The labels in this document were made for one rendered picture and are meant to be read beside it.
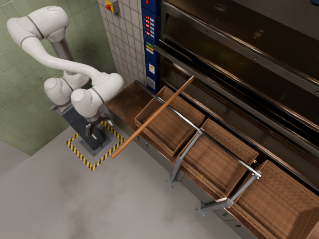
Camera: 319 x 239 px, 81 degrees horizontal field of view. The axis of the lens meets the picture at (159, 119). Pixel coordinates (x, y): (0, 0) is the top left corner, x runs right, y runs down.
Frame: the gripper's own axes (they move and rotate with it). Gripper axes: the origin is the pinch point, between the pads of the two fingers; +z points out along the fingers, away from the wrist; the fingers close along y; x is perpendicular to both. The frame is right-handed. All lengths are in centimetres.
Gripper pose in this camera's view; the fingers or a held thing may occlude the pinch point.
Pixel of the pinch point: (102, 130)
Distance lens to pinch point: 131.3
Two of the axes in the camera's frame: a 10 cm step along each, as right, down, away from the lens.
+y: -6.9, 6.4, -3.2
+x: 7.2, 6.1, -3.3
